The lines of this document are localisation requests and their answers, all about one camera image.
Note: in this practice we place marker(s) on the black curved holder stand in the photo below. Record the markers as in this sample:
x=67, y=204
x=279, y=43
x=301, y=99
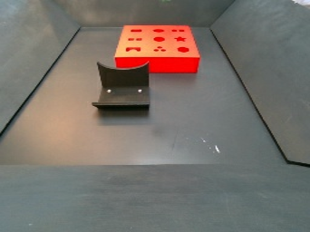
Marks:
x=125, y=87

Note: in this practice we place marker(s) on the red shape sorter box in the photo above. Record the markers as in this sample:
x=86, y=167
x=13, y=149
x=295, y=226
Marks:
x=166, y=46

